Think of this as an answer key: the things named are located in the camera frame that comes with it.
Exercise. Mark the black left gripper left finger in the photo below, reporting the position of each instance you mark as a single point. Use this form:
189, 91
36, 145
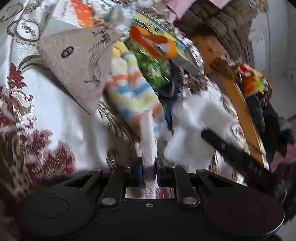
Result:
121, 178

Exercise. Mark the beige burlap drawstring pouch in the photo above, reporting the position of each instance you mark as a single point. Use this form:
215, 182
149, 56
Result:
81, 59

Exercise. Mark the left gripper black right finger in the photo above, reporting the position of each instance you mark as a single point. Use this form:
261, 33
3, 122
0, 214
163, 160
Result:
255, 175

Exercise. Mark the striped pastel sock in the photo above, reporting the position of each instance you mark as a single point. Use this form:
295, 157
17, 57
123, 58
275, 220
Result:
129, 91

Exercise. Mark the dark blue denim clothes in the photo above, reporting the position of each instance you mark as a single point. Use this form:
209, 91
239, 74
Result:
275, 131

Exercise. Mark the white orange cardboard box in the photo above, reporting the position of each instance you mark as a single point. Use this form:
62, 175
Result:
68, 15

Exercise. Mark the green printed snack bag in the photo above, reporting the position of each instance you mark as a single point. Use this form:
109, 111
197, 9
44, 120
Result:
156, 72

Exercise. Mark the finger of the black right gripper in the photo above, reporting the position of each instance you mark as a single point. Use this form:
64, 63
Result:
177, 178

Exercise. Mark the floral satin bed cover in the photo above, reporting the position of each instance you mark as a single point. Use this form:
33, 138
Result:
47, 136

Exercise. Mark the dark navy sock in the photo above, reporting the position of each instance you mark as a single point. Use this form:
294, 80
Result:
170, 93

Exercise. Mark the white fuzzy sock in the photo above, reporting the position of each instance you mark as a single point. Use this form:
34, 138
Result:
149, 153

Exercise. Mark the orange fabric loop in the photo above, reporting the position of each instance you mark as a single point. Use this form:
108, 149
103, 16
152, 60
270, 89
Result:
144, 39

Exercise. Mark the pink hanging sheet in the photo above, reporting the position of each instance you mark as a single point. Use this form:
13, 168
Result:
178, 8

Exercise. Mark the cartoon printed metal tray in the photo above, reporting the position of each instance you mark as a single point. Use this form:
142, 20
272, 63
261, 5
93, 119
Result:
163, 44

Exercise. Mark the brown quilted jacket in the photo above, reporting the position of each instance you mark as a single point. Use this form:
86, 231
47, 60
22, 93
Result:
230, 25

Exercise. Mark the colourful printed cloth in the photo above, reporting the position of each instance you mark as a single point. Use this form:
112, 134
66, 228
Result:
254, 82

